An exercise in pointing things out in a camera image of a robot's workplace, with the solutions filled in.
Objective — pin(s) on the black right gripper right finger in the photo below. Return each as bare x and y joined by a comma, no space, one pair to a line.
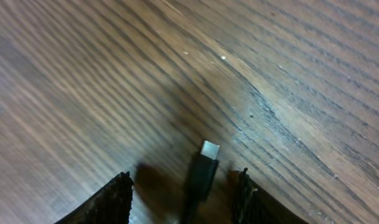
253,205

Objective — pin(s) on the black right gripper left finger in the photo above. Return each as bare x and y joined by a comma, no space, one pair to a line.
110,204

